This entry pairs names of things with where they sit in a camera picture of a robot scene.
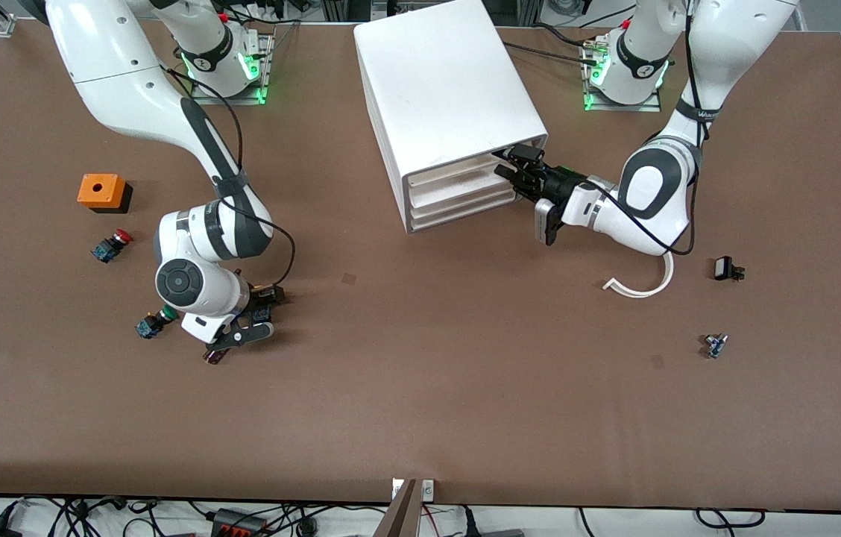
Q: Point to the small white bracket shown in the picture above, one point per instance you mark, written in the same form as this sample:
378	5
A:
397	488
428	489

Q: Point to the grey camera support post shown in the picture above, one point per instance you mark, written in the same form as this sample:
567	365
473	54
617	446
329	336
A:
402	514

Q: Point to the white curved plastic strip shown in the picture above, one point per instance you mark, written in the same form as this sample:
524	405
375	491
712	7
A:
640	293

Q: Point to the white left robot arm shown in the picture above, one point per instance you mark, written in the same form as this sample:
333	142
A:
651	186

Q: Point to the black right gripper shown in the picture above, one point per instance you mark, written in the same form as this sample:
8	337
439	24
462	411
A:
262	300

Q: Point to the white plastic drawer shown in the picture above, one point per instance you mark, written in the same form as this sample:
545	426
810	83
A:
458	215
450	179
458	198

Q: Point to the black power strip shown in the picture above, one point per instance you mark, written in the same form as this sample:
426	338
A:
238	526

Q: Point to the dark maroon cylindrical capacitor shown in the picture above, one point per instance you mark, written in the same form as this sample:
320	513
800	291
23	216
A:
215	358

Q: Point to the small black electronic component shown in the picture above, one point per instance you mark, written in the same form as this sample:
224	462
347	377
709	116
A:
723	268

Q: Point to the red push button switch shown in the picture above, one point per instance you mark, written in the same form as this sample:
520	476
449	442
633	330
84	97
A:
109	247

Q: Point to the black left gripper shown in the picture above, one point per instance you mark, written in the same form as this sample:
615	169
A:
556	184

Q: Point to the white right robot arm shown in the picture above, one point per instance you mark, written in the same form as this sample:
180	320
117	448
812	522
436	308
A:
122	82

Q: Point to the green push button switch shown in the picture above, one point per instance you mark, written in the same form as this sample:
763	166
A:
146	327

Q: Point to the small blue electronic component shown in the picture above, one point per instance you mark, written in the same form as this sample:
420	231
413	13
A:
715	345

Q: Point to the white drawer cabinet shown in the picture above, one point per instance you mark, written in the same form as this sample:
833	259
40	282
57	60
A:
435	82

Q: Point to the orange button enclosure box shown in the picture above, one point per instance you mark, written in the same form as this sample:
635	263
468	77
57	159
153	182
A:
113	190

